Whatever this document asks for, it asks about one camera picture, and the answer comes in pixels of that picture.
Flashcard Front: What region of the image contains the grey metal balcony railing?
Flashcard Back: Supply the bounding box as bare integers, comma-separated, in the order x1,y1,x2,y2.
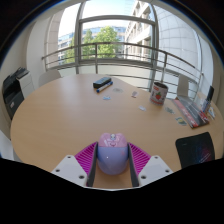
41,41,205,98

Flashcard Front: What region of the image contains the black cylindrical bottle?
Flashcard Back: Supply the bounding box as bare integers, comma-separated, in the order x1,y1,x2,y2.
206,85,216,103

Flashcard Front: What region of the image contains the black mouse pad with swirls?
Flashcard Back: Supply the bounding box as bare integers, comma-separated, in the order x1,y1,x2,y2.
175,131,216,170

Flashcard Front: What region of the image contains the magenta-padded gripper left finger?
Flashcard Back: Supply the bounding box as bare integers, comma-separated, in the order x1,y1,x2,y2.
51,141,99,188

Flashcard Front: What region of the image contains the blue marker pen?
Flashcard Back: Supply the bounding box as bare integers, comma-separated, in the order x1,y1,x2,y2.
96,81,114,94

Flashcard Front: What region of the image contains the white chair with wooden legs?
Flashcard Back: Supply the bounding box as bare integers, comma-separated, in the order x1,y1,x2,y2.
0,129,16,161

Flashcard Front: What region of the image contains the green tree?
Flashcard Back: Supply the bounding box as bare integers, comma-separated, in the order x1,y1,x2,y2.
64,25,120,65

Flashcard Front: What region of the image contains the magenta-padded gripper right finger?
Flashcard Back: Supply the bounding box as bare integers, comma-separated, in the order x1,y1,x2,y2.
127,142,174,188

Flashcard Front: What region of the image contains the black and white printer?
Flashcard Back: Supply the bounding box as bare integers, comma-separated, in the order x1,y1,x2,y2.
2,67,35,120

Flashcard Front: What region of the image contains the white mug with strawberry print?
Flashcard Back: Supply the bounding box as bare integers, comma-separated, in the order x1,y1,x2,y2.
149,81,169,107

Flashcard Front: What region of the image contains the pink and lilac computer mouse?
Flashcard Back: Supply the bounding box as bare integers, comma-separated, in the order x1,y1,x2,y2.
96,132,130,176

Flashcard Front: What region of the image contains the red and black magazine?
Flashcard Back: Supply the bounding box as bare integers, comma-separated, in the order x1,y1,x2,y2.
172,95,211,130

